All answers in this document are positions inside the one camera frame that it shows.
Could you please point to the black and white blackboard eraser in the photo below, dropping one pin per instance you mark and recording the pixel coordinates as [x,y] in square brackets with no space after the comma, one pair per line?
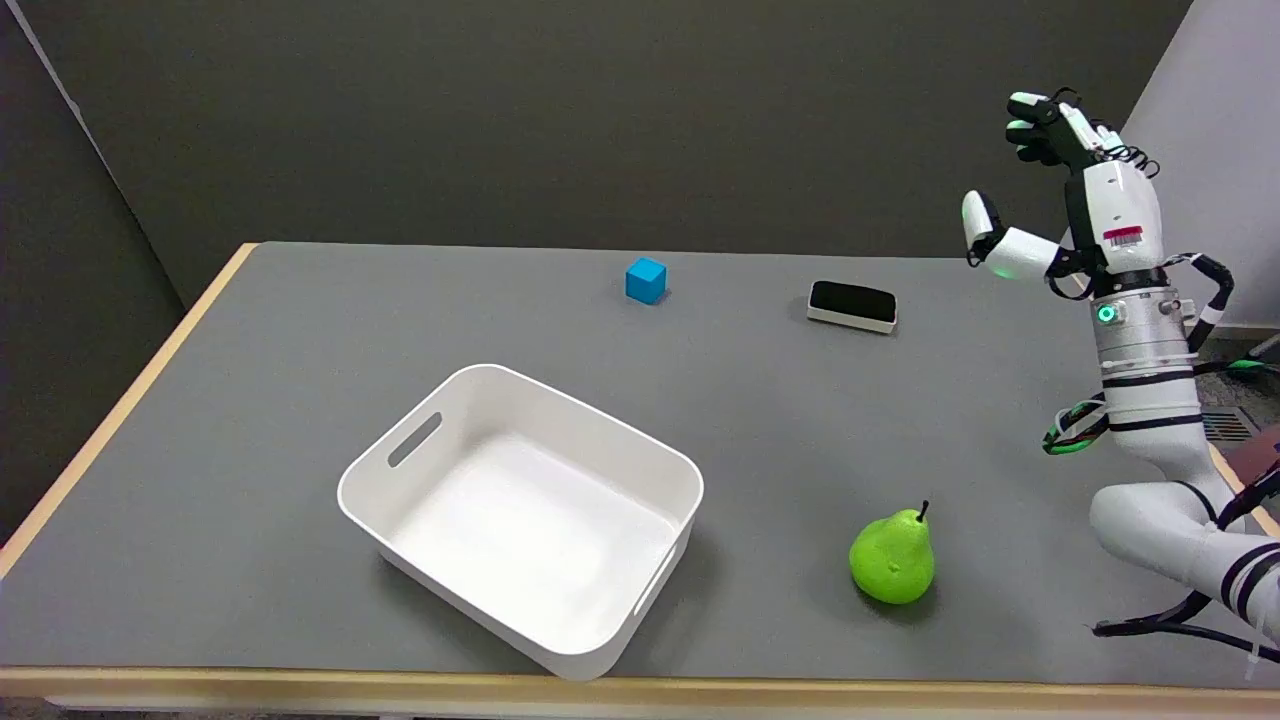
[852,305]

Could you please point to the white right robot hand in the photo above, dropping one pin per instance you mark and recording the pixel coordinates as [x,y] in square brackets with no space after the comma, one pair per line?
[1125,205]

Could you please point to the green pear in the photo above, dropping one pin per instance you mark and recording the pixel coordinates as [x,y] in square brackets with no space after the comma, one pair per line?
[892,558]

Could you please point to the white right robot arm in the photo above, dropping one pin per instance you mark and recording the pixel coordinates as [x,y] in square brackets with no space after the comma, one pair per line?
[1150,400]

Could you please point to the white plastic bin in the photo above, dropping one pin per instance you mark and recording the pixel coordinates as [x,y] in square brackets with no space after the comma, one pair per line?
[520,515]

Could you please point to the blue cube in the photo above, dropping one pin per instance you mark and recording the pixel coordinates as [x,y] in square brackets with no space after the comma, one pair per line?
[645,280]

